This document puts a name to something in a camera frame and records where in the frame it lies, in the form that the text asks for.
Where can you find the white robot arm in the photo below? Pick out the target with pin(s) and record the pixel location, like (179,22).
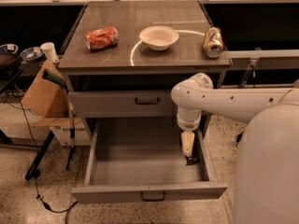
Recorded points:
(267,167)

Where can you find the open grey middle drawer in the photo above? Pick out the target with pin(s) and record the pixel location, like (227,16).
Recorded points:
(141,160)

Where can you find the crushed orange soda can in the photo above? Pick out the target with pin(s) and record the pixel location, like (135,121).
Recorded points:
(102,38)

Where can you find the crushed gold soda can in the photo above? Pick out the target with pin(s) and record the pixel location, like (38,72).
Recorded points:
(213,44)

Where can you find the white paper cup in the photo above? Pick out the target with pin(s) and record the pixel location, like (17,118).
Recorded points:
(49,50)

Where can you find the blue bowl with item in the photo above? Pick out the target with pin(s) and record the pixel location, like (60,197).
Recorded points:
(33,54)

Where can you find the grey drawer cabinet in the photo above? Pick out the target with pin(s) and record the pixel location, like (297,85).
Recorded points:
(131,65)

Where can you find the black table leg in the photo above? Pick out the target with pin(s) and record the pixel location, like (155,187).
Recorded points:
(33,171)

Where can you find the white paper bowl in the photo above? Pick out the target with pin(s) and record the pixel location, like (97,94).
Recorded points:
(159,37)

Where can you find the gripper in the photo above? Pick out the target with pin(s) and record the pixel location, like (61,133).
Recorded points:
(189,123)

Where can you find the closed grey top drawer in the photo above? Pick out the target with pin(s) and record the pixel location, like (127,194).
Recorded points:
(122,104)

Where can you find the brown cardboard box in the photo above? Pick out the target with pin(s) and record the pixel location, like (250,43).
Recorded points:
(50,101)

